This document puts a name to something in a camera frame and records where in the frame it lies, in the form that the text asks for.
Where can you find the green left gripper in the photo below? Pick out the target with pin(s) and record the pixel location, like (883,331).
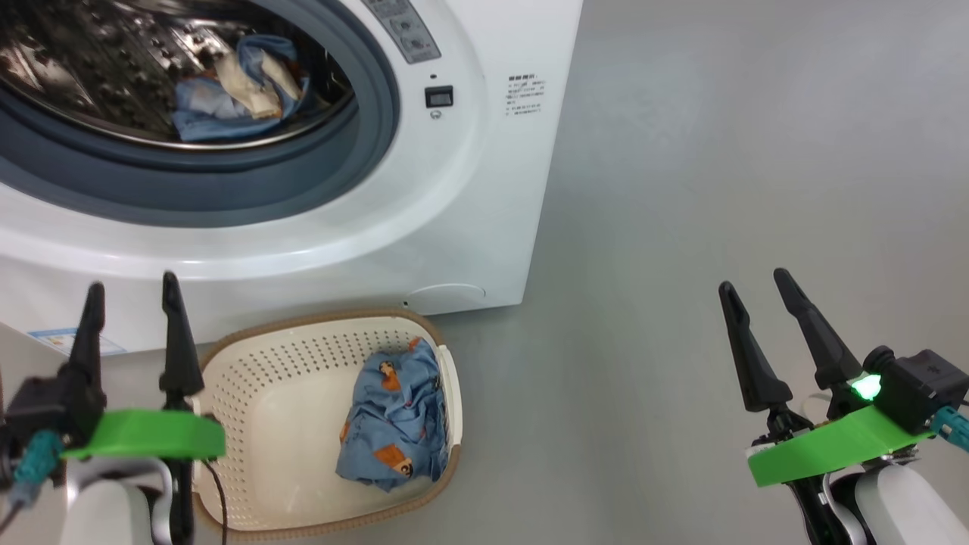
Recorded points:
(151,435)

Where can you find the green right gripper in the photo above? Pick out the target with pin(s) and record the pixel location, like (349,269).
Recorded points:
(833,446)

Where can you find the blue garment with orange prints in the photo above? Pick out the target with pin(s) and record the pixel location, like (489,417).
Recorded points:
(394,424)

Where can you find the blue and cream garment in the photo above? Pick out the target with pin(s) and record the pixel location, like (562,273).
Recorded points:
(219,106)

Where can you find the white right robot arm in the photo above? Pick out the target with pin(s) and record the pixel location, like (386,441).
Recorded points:
(901,507)

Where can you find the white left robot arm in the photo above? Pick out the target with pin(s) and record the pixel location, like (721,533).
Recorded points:
(106,507)

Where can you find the white front-load washing machine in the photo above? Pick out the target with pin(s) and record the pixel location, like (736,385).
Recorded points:
(454,197)

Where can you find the blue energy label sticker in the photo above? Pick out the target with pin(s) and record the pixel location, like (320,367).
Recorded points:
(53,341)

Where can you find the cream perforated laundry basket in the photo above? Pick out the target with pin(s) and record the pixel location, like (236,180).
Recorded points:
(288,424)

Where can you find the round white filter cover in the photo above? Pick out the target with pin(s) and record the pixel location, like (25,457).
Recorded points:
(447,297)

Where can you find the grey warning sticker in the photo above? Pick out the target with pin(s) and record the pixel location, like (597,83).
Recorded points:
(405,30)

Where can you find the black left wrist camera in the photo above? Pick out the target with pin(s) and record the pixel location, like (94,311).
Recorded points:
(38,405)

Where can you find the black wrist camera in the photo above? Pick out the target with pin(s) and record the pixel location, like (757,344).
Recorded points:
(38,405)
(920,386)

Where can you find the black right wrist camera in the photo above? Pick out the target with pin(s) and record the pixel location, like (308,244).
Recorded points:
(920,386)

